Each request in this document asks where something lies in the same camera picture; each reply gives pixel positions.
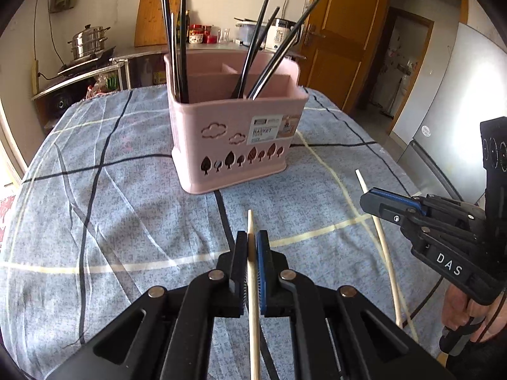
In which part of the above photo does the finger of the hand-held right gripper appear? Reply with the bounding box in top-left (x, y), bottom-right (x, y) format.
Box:
top-left (366, 188), bottom-right (487, 222)
top-left (360, 193), bottom-right (476, 252)

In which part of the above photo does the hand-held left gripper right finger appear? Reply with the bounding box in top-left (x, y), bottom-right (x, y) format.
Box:
top-left (254, 230), bottom-right (456, 380)

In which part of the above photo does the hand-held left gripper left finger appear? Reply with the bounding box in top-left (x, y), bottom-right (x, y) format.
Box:
top-left (45, 230), bottom-right (250, 380)

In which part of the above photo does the light wooden chopstick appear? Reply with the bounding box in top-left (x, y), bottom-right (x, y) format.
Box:
top-left (355, 169), bottom-right (418, 339)
top-left (246, 209), bottom-right (263, 380)

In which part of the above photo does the pink utensil basket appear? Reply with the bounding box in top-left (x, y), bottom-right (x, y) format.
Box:
top-left (164, 45), bottom-right (310, 195)

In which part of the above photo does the silver metal chopstick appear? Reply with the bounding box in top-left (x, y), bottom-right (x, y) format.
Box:
top-left (170, 13), bottom-right (179, 99)
top-left (247, 28), bottom-right (304, 100)

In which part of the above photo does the black chopstick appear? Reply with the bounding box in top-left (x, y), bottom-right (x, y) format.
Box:
top-left (179, 0), bottom-right (191, 104)
top-left (238, 6), bottom-right (281, 99)
top-left (159, 0), bottom-right (187, 103)
top-left (247, 0), bottom-right (323, 100)
top-left (231, 0), bottom-right (274, 99)

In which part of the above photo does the person's right hand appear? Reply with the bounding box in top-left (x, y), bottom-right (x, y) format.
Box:
top-left (441, 285), bottom-right (505, 341)

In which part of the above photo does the white refrigerator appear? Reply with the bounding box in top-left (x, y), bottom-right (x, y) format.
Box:
top-left (390, 22), bottom-right (507, 206)

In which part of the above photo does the blue plaid table cloth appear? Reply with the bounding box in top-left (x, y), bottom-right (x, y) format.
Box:
top-left (0, 85), bottom-right (448, 380)

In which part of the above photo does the wooden door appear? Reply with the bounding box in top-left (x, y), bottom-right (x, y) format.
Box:
top-left (295, 0), bottom-right (393, 115)

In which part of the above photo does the clear water filter jug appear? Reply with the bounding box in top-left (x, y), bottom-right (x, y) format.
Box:
top-left (234, 18), bottom-right (262, 46)

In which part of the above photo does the green dish rack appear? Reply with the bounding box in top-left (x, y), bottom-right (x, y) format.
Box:
top-left (94, 74), bottom-right (121, 95)

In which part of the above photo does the black round-dial appliance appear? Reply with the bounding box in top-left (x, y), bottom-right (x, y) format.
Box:
top-left (45, 89), bottom-right (86, 118)

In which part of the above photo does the long steel counter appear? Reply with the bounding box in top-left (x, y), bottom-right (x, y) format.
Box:
top-left (112, 43), bottom-right (307, 90)

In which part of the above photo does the steel stove counter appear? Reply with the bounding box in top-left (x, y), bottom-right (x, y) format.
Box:
top-left (31, 57), bottom-right (131, 127)

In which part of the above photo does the black gas stove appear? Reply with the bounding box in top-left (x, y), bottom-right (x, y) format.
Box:
top-left (57, 47), bottom-right (117, 77)

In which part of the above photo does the wooden cutting board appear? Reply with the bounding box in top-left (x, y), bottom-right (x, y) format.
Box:
top-left (134, 0), bottom-right (183, 47)

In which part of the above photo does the steel steamer pot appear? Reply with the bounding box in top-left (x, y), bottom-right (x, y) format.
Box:
top-left (67, 24), bottom-right (112, 61)

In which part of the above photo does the black power cable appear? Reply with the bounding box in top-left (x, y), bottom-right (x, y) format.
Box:
top-left (33, 0), bottom-right (60, 82)

